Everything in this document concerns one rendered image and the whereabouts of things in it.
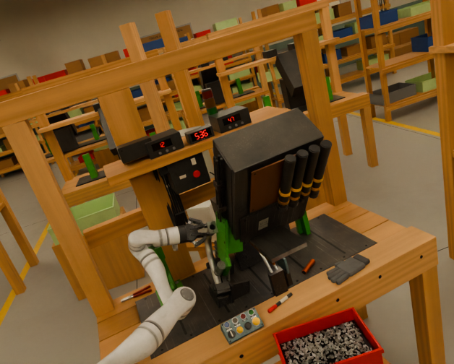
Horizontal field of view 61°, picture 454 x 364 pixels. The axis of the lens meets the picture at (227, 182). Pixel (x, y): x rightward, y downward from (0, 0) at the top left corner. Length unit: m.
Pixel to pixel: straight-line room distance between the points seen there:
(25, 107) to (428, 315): 2.00
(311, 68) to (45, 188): 1.37
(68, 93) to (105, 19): 9.80
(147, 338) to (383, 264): 1.01
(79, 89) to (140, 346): 1.03
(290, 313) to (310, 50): 1.25
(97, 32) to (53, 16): 1.12
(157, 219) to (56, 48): 9.97
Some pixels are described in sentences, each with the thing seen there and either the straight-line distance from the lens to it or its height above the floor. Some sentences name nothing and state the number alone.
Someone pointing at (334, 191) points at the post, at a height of 0.98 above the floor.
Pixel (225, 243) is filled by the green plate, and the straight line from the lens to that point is 1.60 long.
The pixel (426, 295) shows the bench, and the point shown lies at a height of 0.62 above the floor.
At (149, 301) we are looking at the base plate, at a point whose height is 0.90.
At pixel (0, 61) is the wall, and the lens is 11.92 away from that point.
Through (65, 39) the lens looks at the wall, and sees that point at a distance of 11.57.
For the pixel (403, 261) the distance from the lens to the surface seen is 1.85.
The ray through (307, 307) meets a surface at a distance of 1.62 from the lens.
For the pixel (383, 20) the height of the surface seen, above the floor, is 1.49.
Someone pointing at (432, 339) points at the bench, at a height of 0.34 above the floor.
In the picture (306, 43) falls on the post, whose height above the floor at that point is 1.80.
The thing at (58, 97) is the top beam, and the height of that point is 1.89.
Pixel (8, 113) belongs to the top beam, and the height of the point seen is 1.89.
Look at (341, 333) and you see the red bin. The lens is 1.53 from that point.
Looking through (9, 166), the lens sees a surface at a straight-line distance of 11.65.
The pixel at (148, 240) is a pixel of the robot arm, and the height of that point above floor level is 1.28.
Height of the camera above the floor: 1.95
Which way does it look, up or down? 21 degrees down
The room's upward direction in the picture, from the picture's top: 17 degrees counter-clockwise
